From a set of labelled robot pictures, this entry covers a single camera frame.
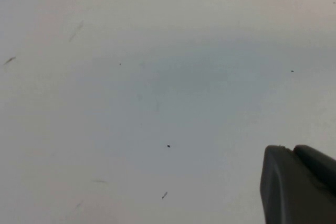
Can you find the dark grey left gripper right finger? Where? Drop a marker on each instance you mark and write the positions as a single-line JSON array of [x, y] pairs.
[[319, 163]]

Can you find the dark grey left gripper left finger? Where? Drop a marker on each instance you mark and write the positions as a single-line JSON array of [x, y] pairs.
[[286, 190]]

